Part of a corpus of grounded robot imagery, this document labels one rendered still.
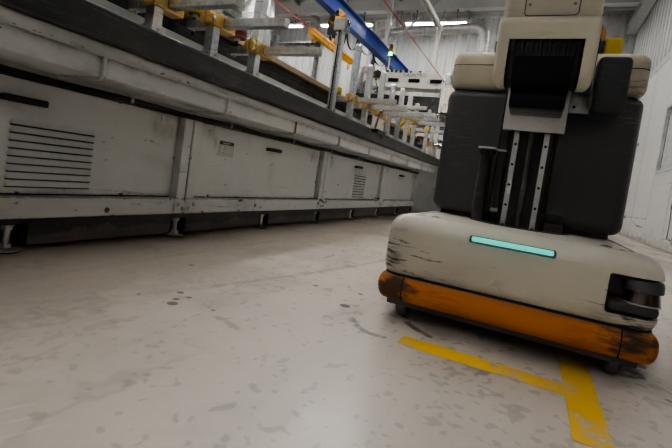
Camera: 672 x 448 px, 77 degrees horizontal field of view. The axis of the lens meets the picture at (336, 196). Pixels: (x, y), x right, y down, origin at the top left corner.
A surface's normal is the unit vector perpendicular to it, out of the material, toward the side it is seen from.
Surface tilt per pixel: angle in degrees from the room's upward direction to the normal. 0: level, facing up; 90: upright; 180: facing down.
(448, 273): 90
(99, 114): 90
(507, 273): 90
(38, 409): 0
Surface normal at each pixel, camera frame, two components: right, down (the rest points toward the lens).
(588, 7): -0.43, 0.13
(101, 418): 0.14, -0.99
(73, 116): 0.90, 0.14
